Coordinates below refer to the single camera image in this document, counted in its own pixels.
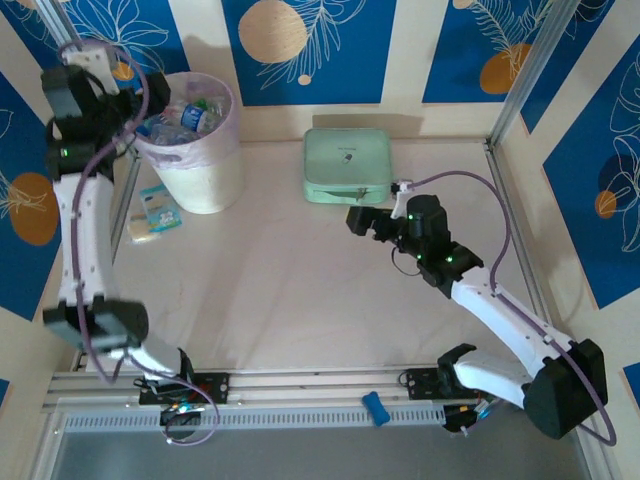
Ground mint green zip pouch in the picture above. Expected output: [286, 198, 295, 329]
[301, 127, 394, 206]

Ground right wrist white bracket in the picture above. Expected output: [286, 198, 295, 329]
[390, 179, 417, 220]

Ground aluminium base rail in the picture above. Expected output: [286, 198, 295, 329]
[42, 362, 591, 412]

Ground grey slotted cable duct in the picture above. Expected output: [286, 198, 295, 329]
[62, 404, 446, 434]

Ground blue-label bottle blue cap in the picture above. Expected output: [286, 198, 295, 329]
[177, 103, 215, 134]

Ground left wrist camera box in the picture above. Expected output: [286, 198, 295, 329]
[147, 72, 172, 116]

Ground white bin purple liner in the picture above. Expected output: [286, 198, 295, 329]
[124, 71, 246, 215]

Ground aluminium frame post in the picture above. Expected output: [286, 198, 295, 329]
[37, 0, 144, 161]
[487, 0, 584, 151]

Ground blue white wipes packet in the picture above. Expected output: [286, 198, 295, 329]
[138, 183, 182, 234]

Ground small blue bone-shaped object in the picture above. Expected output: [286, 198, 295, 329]
[360, 392, 390, 427]

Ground yellow sponge in wrapper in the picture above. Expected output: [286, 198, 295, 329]
[125, 212, 160, 245]

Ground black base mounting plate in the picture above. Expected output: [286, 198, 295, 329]
[138, 372, 231, 406]
[402, 368, 499, 401]

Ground control circuit board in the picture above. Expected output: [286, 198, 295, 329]
[159, 398, 207, 427]
[442, 402, 494, 434]

